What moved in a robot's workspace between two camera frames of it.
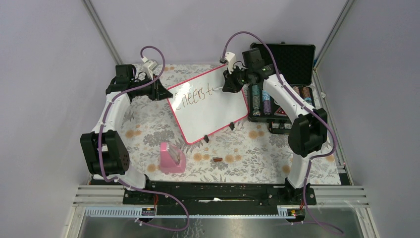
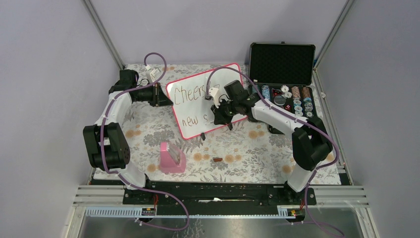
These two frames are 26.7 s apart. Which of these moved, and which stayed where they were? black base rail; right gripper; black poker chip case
Moved: right gripper
Stayed: black poker chip case; black base rail
